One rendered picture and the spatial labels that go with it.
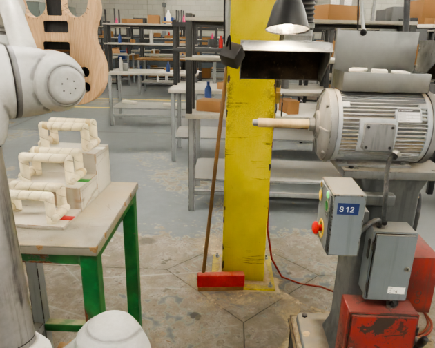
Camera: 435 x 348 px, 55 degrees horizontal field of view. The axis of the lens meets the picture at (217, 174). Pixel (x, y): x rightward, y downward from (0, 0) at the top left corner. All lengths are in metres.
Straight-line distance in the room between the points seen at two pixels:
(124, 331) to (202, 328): 1.55
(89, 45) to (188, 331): 1.56
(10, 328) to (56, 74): 0.46
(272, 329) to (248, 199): 0.75
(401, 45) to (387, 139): 0.36
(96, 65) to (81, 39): 0.10
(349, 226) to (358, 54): 0.63
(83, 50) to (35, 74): 0.88
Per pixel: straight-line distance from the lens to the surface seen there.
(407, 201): 1.60
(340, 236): 1.29
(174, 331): 2.44
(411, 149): 1.53
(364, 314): 1.65
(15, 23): 1.18
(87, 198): 1.61
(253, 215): 2.57
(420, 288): 1.78
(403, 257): 1.57
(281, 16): 1.34
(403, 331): 1.72
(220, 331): 2.44
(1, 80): 0.79
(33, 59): 0.81
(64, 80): 0.79
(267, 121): 1.49
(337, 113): 1.42
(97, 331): 0.93
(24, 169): 1.64
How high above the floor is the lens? 1.55
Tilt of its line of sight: 19 degrees down
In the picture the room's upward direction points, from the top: 1 degrees clockwise
